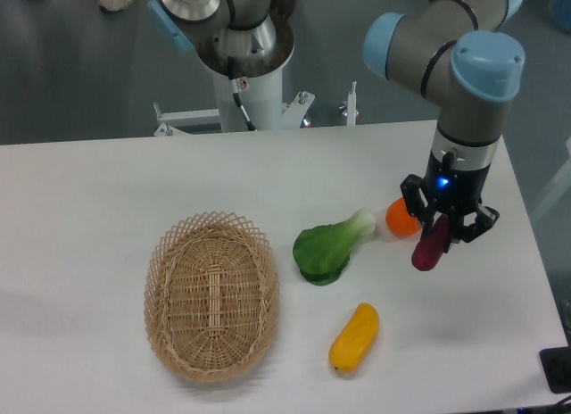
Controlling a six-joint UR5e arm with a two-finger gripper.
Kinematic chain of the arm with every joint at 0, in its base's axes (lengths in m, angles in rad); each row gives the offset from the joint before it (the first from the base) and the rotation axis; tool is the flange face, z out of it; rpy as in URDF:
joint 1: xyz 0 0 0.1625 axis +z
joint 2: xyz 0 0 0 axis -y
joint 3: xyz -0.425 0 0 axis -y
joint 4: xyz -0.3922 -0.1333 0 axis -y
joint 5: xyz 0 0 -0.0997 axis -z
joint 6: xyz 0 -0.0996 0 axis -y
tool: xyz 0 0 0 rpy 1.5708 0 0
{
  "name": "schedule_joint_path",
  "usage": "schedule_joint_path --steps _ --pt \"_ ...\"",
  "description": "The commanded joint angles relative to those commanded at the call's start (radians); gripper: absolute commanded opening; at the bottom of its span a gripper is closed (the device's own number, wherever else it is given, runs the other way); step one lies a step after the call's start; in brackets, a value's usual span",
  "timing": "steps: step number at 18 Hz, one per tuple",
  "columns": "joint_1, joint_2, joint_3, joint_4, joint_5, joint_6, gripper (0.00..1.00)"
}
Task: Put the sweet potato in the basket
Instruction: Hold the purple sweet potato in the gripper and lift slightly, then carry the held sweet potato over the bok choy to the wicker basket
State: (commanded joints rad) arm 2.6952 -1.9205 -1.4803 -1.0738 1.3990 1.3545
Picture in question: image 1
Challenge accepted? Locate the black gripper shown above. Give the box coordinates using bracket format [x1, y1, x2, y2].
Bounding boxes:
[400, 153, 500, 253]

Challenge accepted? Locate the purple sweet potato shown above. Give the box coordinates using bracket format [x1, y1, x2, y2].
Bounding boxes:
[411, 215, 450, 271]

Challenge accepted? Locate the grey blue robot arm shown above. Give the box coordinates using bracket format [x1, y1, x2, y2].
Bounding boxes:
[147, 0, 525, 253]

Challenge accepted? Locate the woven wicker basket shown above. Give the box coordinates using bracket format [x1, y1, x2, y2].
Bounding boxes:
[144, 211, 279, 383]

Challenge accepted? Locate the orange fruit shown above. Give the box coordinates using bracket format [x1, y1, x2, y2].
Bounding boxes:
[385, 197, 421, 237]

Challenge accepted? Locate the green bok choy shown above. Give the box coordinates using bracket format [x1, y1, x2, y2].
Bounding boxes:
[293, 209, 377, 286]

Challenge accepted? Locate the yellow mango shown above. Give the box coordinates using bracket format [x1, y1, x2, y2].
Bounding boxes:
[328, 302, 380, 373]

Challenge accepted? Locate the black device at table edge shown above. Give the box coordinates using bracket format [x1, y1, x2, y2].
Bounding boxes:
[539, 346, 570, 393]

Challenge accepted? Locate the white metal base frame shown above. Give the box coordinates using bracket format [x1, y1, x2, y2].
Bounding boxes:
[153, 80, 360, 137]

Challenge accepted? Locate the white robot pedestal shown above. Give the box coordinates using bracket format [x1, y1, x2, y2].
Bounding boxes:
[209, 25, 296, 133]

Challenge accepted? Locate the black cable on pedestal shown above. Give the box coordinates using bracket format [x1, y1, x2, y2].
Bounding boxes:
[227, 55, 258, 132]

